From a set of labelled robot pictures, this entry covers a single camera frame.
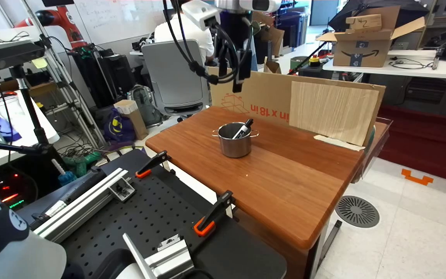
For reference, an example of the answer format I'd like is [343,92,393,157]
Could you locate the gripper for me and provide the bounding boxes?
[218,11,254,93]

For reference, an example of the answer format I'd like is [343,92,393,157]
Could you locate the black marker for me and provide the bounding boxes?
[232,119,254,140]

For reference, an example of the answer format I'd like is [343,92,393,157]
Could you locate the orange floor marker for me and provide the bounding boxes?
[401,169,434,186]

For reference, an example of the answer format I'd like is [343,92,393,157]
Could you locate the brown cardboard panel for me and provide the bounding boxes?
[208,67,386,148]

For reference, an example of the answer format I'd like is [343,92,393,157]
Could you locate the grey office chair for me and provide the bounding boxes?
[142,39,210,119]

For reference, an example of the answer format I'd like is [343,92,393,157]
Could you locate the person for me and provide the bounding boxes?
[154,12,215,64]

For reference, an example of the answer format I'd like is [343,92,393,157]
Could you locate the steel pot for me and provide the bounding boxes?
[212,122,259,158]

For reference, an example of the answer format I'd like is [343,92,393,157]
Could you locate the grey backpack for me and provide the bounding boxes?
[130,85,162,127]

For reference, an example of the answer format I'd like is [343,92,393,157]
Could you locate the light wood-grain sheet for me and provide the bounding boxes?
[289,81,380,147]

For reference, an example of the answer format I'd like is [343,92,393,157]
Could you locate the tall narrow cardboard box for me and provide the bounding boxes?
[114,100,149,140]

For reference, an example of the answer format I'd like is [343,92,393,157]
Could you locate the whiteboard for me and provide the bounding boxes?
[72,0,177,45]

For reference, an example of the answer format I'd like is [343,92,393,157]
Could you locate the open cardboard box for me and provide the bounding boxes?
[316,6,427,68]

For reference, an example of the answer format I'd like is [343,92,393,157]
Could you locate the black computer tower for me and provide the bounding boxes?
[72,48,135,110]

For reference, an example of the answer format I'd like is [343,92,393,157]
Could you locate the black and orange clamp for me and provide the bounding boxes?
[193,190,234,238]
[135,150,169,179]

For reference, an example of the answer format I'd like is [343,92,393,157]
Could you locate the strip of beige tape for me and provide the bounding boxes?
[313,134,366,152]

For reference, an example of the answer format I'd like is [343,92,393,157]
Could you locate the purple bag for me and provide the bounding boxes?
[104,108,136,143]

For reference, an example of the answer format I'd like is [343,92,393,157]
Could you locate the small cardboard box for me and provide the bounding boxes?
[345,14,383,33]

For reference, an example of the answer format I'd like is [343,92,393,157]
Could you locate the clear plastic bin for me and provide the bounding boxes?
[353,117,393,183]

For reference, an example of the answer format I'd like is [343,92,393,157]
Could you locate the green power drill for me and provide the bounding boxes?
[62,151,102,177]

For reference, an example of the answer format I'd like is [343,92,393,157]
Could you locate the round floor grille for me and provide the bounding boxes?
[335,196,380,228]

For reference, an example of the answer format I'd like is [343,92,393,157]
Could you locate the dark red carpet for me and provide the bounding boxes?
[377,104,446,187]

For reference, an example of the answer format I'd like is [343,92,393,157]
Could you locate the clear plastic cup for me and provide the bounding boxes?
[0,95,26,121]

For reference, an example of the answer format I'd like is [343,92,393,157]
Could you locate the blue cloth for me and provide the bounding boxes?
[0,113,23,142]

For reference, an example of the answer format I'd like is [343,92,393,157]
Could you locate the aluminium frame rack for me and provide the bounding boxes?
[22,0,108,150]

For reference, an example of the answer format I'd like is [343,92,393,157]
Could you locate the black cable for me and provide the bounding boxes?
[388,57,436,71]

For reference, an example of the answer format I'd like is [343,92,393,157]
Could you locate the long aluminium rail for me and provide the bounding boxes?
[33,167,136,244]

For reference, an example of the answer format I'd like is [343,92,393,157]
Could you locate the short aluminium bracket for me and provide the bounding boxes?
[122,232,195,279]

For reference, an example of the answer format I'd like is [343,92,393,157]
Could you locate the camera on tripod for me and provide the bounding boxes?
[0,40,55,165]

